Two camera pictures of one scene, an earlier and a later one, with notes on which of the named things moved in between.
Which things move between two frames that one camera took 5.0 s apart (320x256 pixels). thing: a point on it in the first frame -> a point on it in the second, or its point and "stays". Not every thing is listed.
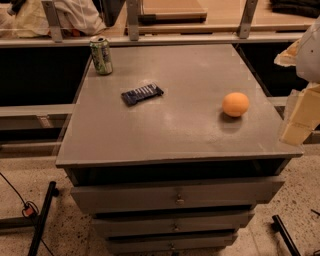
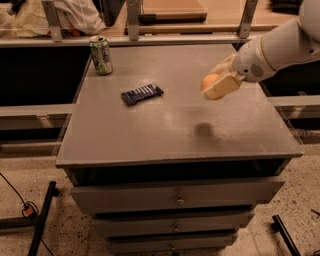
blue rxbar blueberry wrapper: (133, 96) stays
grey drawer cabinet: (175, 174) stays
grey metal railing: (54, 34) stays
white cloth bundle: (78, 16) stays
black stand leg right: (279, 227) stays
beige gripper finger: (288, 57) -> (225, 67)
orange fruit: (235, 104) -> (208, 80)
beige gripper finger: (304, 117) -> (223, 86)
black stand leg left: (51, 192) stays
